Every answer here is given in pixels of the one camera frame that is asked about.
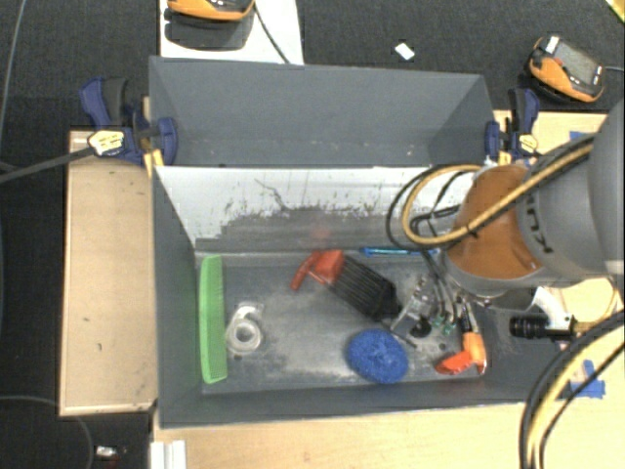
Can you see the blue flat stick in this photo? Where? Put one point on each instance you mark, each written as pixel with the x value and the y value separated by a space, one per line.
pixel 386 251

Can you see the orange plastic tool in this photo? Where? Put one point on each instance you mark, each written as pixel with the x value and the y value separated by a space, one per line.
pixel 461 359

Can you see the blue round scrubber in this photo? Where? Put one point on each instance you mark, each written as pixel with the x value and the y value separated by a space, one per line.
pixel 377 357

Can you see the black cylinder on white bracket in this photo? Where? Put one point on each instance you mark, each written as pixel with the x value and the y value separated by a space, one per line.
pixel 529 327

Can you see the pale wood board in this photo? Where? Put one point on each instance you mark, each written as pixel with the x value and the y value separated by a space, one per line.
pixel 110 271

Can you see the green plastic comb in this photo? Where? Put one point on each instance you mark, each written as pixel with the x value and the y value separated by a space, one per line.
pixel 212 320

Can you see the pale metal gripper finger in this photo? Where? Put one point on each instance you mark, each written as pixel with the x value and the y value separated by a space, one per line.
pixel 409 313
pixel 419 337

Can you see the grey metal bin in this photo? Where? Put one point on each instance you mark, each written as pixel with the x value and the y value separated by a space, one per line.
pixel 303 115

